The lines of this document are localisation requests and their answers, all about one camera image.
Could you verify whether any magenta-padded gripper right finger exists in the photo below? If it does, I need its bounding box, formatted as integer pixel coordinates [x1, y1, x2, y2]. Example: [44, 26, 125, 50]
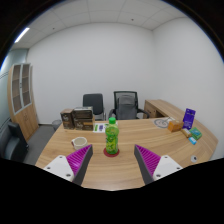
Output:
[133, 144, 184, 185]

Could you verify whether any black padded office chair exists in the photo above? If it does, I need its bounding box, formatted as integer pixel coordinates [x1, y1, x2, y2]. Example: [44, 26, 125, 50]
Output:
[82, 93, 107, 121]

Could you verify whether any wooden shelf cabinet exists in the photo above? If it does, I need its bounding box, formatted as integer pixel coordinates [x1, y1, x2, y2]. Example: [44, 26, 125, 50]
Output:
[7, 63, 40, 141]

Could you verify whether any purple standing package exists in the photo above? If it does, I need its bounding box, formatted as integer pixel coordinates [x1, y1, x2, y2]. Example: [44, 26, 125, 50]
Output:
[182, 107, 197, 131]

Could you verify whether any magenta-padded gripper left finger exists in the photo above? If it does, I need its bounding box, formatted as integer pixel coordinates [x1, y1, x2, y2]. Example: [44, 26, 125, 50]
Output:
[43, 143, 94, 187]

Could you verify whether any white and green leaflet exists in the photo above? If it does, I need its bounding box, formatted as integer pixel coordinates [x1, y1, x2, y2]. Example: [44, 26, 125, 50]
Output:
[92, 122, 109, 133]

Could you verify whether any green flat box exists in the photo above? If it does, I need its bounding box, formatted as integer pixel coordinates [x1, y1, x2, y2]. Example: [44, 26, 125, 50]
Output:
[188, 126, 203, 141]

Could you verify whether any brown carton box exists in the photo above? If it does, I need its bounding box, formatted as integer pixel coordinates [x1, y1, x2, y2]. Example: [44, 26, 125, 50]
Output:
[73, 115, 97, 132]

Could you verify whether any round white disc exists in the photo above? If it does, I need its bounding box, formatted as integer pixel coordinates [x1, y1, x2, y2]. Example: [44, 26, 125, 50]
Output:
[153, 117, 172, 129]

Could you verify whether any grey mesh office chair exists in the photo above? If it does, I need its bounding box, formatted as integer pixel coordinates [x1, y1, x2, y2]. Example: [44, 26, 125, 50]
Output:
[108, 90, 151, 121]

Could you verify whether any grey waste bin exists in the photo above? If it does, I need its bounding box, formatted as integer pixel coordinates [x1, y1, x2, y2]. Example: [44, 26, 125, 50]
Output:
[51, 119, 63, 132]

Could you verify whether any green drink bottle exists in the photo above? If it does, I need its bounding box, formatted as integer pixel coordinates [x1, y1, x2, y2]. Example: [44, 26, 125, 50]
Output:
[104, 116, 120, 156]

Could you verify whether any orange wooden box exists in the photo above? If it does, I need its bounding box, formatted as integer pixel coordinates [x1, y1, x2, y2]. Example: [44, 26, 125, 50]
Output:
[167, 119, 185, 133]

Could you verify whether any black sofa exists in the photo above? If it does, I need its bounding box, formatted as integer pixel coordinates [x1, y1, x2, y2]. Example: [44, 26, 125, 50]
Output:
[0, 120, 29, 163]

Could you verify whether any small dark brown box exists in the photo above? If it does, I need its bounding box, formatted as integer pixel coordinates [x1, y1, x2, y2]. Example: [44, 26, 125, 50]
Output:
[59, 108, 76, 130]

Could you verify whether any long ceiling light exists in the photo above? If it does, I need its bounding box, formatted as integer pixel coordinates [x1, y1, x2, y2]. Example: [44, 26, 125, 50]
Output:
[13, 27, 31, 44]

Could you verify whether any small tan box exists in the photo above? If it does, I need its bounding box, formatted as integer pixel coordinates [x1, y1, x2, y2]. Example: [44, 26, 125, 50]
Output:
[180, 127, 193, 139]

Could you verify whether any black ribbed box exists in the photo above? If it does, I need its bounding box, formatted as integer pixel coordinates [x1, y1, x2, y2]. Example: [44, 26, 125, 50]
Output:
[71, 106, 94, 120]

